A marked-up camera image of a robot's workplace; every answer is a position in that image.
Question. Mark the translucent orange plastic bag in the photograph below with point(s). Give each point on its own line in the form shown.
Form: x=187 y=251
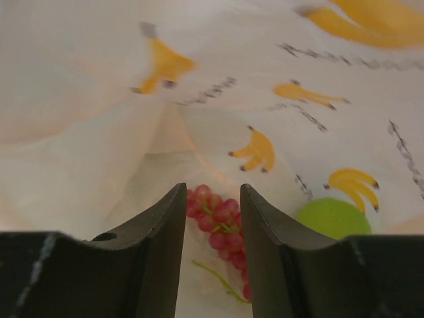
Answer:
x=107 y=105

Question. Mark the green fake apple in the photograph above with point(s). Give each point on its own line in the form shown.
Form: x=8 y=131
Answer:
x=334 y=218

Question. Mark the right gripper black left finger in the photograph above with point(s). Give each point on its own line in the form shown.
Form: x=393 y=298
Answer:
x=132 y=270

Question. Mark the red fake grapes bunch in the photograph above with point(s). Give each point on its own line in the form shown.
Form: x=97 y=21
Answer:
x=220 y=219

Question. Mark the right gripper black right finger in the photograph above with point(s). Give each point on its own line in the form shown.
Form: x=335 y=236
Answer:
x=294 y=271

